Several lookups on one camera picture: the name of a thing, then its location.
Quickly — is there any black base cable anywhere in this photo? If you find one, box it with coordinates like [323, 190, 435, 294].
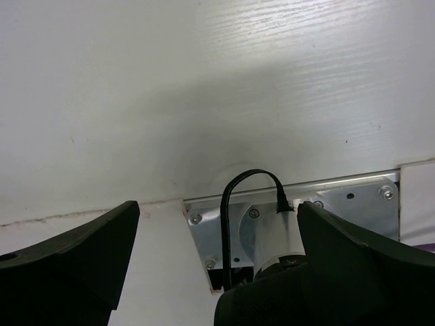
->
[220, 168, 294, 292]

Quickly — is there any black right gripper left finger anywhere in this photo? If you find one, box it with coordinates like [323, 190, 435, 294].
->
[1, 201, 139, 325]

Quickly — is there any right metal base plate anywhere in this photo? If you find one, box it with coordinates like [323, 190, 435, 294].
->
[183, 171, 401, 293]

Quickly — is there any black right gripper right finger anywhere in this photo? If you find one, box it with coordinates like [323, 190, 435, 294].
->
[297, 202, 434, 325]

